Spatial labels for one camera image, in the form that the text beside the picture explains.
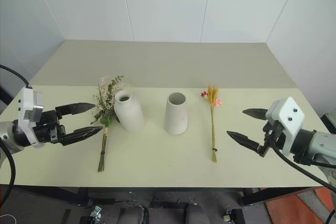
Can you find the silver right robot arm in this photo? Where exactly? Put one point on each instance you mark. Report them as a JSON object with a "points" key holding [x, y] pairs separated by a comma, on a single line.
{"points": [[323, 144]]}

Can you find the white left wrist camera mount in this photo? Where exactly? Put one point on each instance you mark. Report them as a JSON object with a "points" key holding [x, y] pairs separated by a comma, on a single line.
{"points": [[27, 108]]}

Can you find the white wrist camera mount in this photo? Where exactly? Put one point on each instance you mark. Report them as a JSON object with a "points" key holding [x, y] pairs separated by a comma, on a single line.
{"points": [[27, 108], [287, 113]]}

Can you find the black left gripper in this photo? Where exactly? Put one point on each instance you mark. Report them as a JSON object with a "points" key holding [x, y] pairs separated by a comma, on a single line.
{"points": [[48, 128]]}

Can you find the white bottle-shaped vase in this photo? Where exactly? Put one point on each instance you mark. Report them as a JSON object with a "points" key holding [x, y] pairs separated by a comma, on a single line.
{"points": [[130, 115]]}

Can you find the blue object beside table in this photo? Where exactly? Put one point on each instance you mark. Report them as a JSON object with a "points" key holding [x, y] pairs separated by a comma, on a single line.
{"points": [[4, 98]]}

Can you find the green and white dried bouquet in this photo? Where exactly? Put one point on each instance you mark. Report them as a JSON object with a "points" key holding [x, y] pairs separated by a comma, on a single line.
{"points": [[105, 108]]}

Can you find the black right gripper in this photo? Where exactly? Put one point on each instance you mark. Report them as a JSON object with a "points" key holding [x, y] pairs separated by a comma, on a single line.
{"points": [[274, 136]]}

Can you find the orange floor mat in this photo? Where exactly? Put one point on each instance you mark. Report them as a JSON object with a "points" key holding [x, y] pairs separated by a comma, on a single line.
{"points": [[296, 208]]}

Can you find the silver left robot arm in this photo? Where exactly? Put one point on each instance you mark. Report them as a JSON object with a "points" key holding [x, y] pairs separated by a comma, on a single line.
{"points": [[8, 134]]}

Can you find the yellow wheat and pink bouquet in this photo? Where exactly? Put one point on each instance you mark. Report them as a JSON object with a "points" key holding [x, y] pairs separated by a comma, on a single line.
{"points": [[213, 119]]}

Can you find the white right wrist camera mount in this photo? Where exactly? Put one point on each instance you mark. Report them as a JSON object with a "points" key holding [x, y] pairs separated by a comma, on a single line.
{"points": [[287, 113]]}

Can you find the black table frame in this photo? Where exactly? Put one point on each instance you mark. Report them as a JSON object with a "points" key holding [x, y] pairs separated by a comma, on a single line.
{"points": [[157, 190]]}

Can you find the caster wheel with metal bracket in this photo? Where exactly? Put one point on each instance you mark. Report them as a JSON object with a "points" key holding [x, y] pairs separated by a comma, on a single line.
{"points": [[229, 215], [95, 211]]}

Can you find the white conical vase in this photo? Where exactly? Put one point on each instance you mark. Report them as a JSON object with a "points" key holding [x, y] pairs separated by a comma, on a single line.
{"points": [[176, 119]]}

